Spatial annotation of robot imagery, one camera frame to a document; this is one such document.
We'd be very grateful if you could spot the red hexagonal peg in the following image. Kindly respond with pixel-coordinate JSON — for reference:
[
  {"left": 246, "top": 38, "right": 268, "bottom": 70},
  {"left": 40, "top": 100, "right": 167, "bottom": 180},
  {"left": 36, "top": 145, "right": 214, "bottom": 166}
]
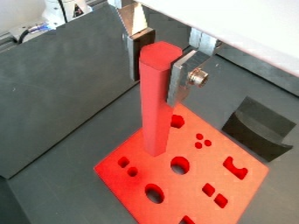
[{"left": 139, "top": 41, "right": 183, "bottom": 156}]

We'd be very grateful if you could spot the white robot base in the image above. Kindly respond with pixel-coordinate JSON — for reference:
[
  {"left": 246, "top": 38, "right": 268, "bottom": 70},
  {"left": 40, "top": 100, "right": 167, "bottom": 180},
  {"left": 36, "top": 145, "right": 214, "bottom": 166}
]
[{"left": 42, "top": 0, "right": 92, "bottom": 27}]

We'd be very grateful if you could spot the black curved block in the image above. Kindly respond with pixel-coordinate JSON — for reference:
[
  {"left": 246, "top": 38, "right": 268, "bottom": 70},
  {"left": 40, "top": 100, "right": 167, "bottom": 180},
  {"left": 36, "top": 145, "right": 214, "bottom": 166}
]
[{"left": 222, "top": 97, "right": 295, "bottom": 162}]

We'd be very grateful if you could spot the red shape-sorting board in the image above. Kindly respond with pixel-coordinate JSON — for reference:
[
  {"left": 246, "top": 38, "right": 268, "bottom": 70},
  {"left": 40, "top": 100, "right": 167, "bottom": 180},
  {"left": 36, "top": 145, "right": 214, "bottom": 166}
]
[{"left": 95, "top": 105, "right": 268, "bottom": 224}]

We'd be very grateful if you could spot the dark grey upright panel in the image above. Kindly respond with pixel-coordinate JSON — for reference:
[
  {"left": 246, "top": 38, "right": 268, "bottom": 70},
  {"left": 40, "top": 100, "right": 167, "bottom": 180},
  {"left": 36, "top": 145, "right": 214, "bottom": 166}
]
[{"left": 0, "top": 3, "right": 134, "bottom": 179}]

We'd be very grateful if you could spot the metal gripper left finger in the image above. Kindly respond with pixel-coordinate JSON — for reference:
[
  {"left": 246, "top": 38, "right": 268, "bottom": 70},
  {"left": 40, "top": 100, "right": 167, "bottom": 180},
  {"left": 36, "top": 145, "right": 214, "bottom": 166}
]
[{"left": 116, "top": 2, "right": 155, "bottom": 81}]

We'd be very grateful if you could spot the black cable with blue connector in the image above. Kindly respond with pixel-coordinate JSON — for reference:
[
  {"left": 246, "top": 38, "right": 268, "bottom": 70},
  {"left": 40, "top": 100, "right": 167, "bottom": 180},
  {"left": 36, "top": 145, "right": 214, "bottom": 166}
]
[{"left": 15, "top": 23, "right": 54, "bottom": 45}]

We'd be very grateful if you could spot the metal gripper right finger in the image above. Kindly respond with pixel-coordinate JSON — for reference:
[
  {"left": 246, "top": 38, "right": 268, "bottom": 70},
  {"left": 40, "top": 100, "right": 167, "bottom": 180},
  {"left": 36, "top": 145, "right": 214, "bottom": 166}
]
[{"left": 167, "top": 28, "right": 222, "bottom": 107}]

